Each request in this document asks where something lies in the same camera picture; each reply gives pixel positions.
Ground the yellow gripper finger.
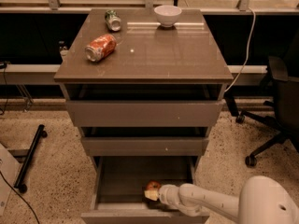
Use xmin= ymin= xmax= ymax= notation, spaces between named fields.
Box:
xmin=144 ymin=190 xmax=159 ymax=201

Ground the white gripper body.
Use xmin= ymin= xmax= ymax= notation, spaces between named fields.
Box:
xmin=158 ymin=185 xmax=180 ymax=207

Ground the red apple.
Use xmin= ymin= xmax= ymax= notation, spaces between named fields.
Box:
xmin=146 ymin=181 xmax=161 ymax=190

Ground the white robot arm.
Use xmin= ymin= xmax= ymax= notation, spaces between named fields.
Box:
xmin=144 ymin=176 xmax=299 ymax=224

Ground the bottom grey drawer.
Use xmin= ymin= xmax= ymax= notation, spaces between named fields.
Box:
xmin=81 ymin=156 xmax=209 ymax=224

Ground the grey drawer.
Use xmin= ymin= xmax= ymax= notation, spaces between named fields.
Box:
xmin=81 ymin=156 xmax=209 ymax=224
xmin=65 ymin=101 xmax=223 ymax=127
xmin=81 ymin=137 xmax=208 ymax=156

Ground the middle grey drawer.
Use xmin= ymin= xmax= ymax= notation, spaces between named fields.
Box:
xmin=81 ymin=137 xmax=208 ymax=156

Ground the top grey drawer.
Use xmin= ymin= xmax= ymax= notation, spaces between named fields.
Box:
xmin=65 ymin=101 xmax=223 ymax=127

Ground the grey drawer cabinet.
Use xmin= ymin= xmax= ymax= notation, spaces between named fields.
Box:
xmin=53 ymin=8 xmax=235 ymax=173

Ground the black wheeled stand leg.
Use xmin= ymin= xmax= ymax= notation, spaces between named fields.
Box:
xmin=14 ymin=124 xmax=48 ymax=193

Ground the crushed red soda can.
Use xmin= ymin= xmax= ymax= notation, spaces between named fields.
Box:
xmin=85 ymin=34 xmax=117 ymax=63

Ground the black office chair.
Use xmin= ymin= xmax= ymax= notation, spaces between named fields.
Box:
xmin=224 ymin=31 xmax=299 ymax=167

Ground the green soda can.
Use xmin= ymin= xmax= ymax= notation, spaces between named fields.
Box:
xmin=105 ymin=9 xmax=121 ymax=32

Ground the white bowl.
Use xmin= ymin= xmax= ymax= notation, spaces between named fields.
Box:
xmin=154 ymin=5 xmax=182 ymax=27

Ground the black floor cable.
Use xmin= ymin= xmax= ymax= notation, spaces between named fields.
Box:
xmin=0 ymin=171 xmax=41 ymax=224

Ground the white cable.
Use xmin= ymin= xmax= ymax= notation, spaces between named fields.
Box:
xmin=223 ymin=7 xmax=256 ymax=93

